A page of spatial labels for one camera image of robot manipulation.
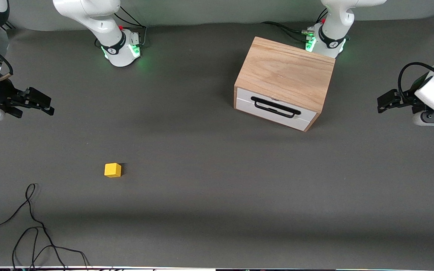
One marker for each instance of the wooden drawer cabinet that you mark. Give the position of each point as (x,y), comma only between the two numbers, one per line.
(285,71)

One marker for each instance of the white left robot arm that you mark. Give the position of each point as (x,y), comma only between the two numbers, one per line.
(333,22)

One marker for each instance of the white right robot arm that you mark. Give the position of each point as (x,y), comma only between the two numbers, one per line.
(107,22)

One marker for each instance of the white-fronted wooden drawer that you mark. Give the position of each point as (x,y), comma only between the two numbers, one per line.
(273,113)

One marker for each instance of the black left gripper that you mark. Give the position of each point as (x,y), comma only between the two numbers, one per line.
(407,99)

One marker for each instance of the yellow cube block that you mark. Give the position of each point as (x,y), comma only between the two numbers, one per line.
(112,170)

